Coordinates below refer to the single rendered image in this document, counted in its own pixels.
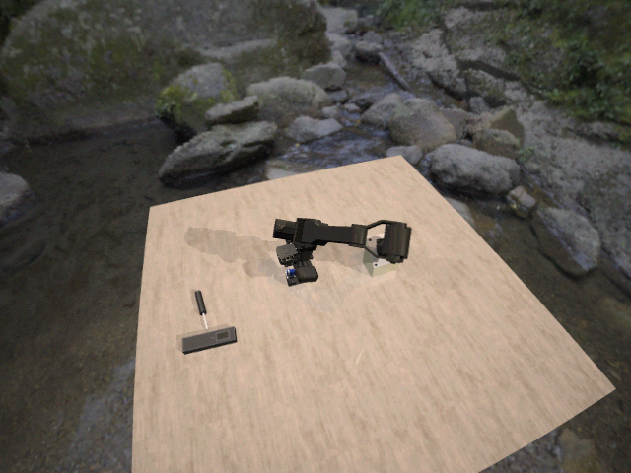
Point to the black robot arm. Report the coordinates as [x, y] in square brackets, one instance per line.
[309, 233]

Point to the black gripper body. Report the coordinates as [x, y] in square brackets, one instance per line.
[306, 272]

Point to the black-handled screwdriver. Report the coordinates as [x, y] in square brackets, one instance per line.
[201, 306]

